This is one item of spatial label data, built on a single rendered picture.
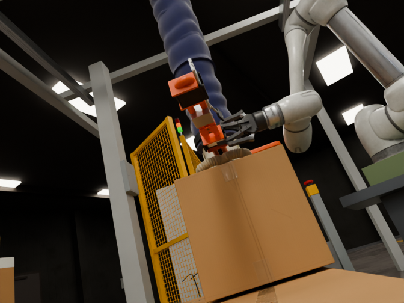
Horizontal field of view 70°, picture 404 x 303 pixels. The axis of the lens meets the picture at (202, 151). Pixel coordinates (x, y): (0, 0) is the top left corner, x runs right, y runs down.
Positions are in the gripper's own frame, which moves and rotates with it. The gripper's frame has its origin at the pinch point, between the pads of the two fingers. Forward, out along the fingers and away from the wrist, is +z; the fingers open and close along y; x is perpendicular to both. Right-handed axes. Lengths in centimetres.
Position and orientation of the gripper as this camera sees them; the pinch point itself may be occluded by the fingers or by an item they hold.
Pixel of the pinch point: (214, 137)
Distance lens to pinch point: 110.3
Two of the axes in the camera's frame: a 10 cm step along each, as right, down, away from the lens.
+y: 2.8, 8.8, -3.9
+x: 2.1, 3.4, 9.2
